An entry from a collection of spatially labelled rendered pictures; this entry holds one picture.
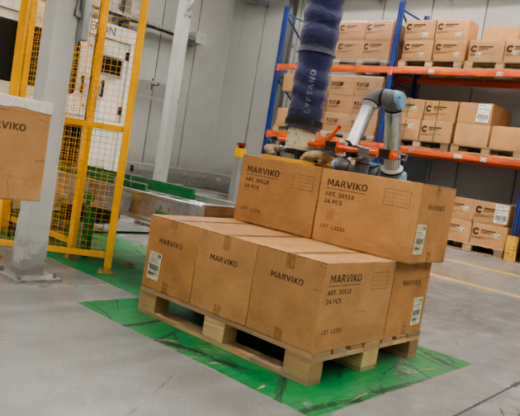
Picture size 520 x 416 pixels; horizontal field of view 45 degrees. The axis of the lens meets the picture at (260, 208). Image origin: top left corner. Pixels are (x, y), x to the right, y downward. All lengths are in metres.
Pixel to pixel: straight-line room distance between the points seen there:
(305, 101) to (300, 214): 0.67
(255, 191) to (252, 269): 0.90
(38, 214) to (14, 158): 1.41
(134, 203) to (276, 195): 1.14
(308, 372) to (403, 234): 0.86
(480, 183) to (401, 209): 9.17
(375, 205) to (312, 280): 0.70
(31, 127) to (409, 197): 1.77
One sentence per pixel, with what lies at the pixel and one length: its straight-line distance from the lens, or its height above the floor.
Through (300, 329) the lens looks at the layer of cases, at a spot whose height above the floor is 0.23.
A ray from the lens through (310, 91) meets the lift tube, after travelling 3.70.
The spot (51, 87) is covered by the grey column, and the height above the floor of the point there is 1.16.
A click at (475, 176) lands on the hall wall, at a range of 12.36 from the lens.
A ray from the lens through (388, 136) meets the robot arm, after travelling 4.22.
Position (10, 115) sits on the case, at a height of 0.94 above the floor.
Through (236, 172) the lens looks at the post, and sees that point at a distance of 4.78.
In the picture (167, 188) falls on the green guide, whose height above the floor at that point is 0.60.
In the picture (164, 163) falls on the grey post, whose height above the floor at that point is 0.72.
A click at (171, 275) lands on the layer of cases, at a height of 0.26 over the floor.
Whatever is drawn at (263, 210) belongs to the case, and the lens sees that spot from 3.67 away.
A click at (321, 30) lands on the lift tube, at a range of 3.74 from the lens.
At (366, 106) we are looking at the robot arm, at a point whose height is 1.38.
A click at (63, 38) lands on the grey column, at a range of 4.00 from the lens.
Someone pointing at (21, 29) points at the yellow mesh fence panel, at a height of 1.52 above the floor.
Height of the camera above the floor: 0.92
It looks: 4 degrees down
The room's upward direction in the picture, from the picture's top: 9 degrees clockwise
